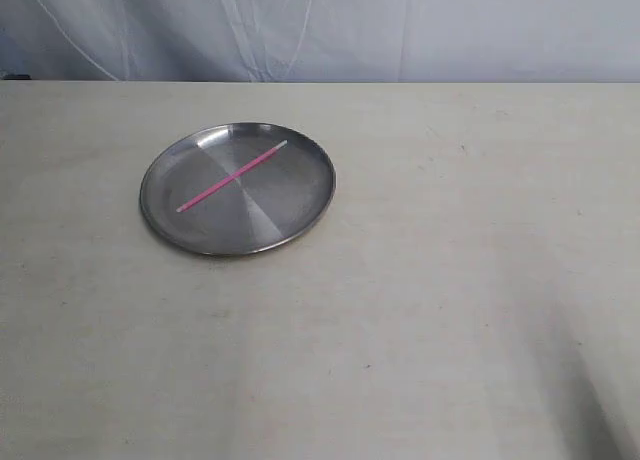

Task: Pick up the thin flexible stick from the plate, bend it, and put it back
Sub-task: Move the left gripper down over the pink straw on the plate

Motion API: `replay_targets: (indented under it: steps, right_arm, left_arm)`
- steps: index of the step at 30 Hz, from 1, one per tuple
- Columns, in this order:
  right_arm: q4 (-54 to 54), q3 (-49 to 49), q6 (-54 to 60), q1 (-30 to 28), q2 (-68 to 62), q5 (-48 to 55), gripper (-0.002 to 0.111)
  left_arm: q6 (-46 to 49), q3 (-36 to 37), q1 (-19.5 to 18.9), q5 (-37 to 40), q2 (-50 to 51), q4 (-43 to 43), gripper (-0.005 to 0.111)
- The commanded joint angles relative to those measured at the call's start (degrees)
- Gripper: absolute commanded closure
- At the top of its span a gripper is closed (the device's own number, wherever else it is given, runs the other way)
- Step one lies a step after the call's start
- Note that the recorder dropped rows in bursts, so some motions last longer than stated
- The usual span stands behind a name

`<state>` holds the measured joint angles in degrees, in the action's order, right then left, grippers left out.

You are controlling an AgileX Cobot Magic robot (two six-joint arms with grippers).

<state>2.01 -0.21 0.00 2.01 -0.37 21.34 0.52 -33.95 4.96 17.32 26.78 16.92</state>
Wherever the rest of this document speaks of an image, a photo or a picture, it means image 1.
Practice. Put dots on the pink glow stick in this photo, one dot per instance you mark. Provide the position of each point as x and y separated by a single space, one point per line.
231 177

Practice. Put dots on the round stainless steel plate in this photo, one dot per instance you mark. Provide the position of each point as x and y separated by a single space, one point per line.
272 204

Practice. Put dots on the small dark object at table edge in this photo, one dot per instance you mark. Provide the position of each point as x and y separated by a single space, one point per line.
14 77

